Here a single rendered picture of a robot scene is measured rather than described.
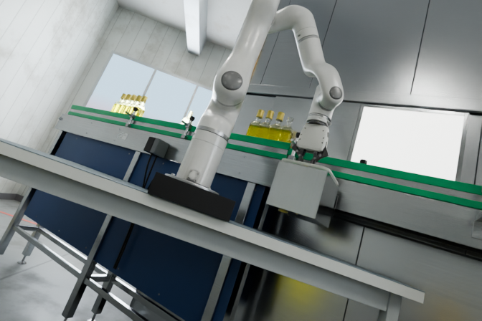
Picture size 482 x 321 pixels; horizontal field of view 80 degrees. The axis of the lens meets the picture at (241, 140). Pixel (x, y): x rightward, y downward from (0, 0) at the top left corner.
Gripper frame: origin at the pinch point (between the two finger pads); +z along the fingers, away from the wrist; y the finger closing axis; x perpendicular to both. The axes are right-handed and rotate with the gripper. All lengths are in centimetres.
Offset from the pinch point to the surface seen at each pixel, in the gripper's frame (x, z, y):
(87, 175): 44, 28, 47
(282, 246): 9.7, 28.6, -3.2
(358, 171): -22.4, -7.5, -14.5
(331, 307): -41, 47, -14
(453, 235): -20, 8, -47
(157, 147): -5, 6, 77
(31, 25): -16, -91, 338
